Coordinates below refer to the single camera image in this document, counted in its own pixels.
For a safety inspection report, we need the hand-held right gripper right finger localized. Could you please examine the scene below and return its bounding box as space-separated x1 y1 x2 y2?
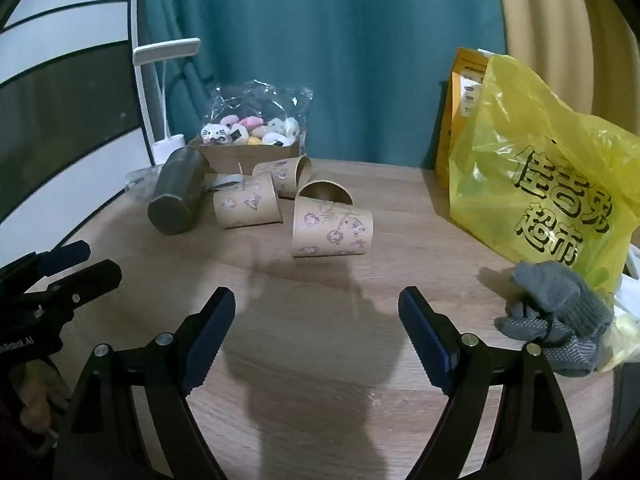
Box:
398 286 584 480

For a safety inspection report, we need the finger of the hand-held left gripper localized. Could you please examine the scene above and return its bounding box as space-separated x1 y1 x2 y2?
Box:
0 240 92 286
30 259 123 318

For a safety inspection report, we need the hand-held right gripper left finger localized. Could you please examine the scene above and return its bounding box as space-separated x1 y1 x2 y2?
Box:
52 286 237 480

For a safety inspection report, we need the brown floral paper cup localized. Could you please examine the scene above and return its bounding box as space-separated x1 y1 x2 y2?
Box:
290 180 375 260
213 174 285 230
252 155 314 199

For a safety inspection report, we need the person's left hand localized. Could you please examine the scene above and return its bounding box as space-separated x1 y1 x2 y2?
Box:
17 360 63 436

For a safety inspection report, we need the dark green metal tumbler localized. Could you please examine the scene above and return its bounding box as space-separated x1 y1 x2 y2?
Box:
147 147 211 236

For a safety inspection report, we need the grey knitted glove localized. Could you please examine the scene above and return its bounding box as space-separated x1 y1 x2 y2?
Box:
494 261 615 377

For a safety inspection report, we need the white desk lamp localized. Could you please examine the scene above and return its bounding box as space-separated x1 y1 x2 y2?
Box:
132 37 202 165

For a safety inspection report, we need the cardboard box of plush toys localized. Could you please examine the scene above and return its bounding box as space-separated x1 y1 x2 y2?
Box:
186 115 307 176

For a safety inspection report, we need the yellow plastic shopping bag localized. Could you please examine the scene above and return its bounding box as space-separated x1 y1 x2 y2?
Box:
448 54 640 293

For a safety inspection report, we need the orange paper package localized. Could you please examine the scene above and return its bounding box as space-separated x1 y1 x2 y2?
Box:
434 48 493 191

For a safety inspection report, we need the clear plastic wrapping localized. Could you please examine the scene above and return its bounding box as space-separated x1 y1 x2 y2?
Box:
205 79 315 158

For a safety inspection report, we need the teal curtain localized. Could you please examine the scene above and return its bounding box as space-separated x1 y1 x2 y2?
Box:
140 0 508 168

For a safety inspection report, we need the beige curtain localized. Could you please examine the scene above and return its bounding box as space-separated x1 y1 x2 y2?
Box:
492 0 640 133

